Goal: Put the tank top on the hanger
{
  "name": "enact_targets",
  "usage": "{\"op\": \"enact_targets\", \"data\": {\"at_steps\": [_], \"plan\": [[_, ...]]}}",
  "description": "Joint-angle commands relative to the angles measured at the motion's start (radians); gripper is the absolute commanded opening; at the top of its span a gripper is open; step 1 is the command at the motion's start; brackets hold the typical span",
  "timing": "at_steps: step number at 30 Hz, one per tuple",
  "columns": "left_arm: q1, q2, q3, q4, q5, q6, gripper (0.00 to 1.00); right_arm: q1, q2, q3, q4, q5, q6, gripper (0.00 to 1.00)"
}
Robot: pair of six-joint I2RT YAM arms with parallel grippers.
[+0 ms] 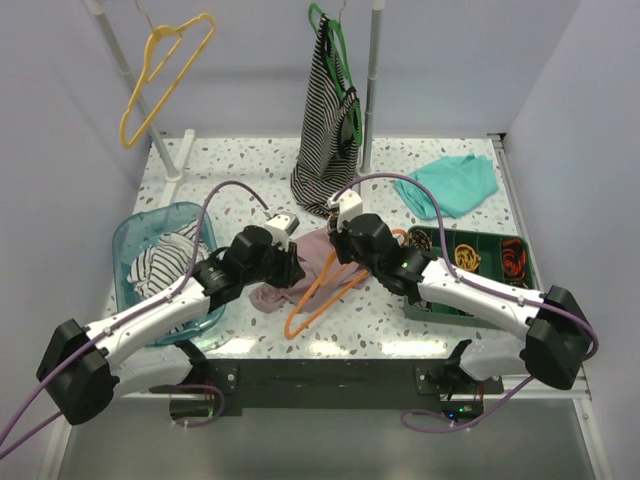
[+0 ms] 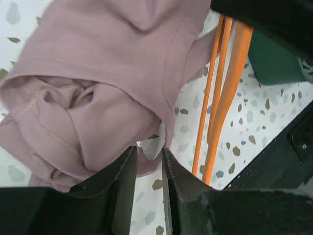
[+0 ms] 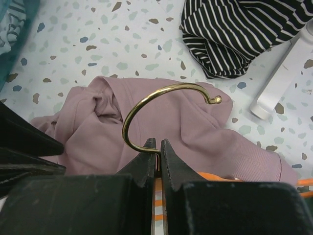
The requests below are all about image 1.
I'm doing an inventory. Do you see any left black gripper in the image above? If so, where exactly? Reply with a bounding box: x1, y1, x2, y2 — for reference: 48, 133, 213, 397
242, 237, 305, 290

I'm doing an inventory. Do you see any pink tank top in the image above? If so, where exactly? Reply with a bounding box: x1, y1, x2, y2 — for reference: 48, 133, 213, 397
249, 229, 367, 314

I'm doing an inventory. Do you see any orange hanger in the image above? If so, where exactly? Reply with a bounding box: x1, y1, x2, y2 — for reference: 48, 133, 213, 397
283, 228, 409, 339

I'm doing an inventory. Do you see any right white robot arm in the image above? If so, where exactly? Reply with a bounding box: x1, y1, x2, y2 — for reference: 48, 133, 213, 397
328, 213, 596, 393

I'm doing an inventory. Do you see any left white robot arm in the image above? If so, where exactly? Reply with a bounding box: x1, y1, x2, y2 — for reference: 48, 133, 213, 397
36, 215, 304, 425

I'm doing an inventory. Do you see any black white striped top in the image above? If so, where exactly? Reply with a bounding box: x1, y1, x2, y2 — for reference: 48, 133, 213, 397
290, 17, 360, 218

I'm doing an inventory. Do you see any green hanger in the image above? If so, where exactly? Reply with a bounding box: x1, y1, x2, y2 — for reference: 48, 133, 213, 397
307, 2, 363, 147

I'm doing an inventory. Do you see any yellow hanger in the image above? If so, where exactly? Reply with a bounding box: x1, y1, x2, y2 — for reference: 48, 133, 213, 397
119, 0, 217, 150

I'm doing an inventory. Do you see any brown floral rolled belt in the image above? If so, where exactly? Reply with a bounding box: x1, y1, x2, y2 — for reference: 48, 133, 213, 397
408, 229, 432, 251

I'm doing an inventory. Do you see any yellow rolled band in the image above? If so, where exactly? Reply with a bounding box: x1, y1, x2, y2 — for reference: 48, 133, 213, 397
454, 243, 482, 273

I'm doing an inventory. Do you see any teal cloth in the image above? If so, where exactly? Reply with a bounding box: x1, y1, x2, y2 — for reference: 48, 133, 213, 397
394, 154, 498, 220

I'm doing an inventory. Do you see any zebra striped garment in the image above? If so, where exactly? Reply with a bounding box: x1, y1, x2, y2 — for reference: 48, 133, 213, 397
127, 220, 198, 299

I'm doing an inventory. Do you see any green compartment tray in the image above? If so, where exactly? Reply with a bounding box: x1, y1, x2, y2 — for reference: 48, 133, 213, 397
404, 226, 537, 330

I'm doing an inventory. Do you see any orange black rolled belt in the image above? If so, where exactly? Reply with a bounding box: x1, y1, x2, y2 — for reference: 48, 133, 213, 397
501, 238, 528, 288

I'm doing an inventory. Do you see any white clothes rack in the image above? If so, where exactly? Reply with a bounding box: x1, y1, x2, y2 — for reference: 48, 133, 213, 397
86, 1, 385, 206

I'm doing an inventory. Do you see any teal plastic basin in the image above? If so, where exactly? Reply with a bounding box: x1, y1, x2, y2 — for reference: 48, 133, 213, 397
111, 201, 229, 348

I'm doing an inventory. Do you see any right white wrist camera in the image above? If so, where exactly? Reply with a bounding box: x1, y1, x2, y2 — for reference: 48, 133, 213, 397
327, 189, 364, 231

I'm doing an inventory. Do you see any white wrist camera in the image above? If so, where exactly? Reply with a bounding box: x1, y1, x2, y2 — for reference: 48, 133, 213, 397
327, 189, 364, 231
264, 212, 300, 252

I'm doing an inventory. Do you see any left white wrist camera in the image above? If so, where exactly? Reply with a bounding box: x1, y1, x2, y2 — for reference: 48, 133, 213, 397
264, 212, 300, 252

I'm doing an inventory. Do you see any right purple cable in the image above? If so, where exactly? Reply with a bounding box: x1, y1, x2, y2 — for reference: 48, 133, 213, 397
327, 173, 601, 432

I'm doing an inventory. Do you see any purple cable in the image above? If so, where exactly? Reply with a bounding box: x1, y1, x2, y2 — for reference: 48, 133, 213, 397
327, 173, 601, 432
0, 181, 274, 451

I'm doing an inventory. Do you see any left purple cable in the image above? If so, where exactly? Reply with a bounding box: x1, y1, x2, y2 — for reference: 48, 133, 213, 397
0, 181, 274, 451

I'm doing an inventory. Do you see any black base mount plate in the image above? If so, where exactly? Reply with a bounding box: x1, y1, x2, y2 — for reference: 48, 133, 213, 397
152, 347, 504, 421

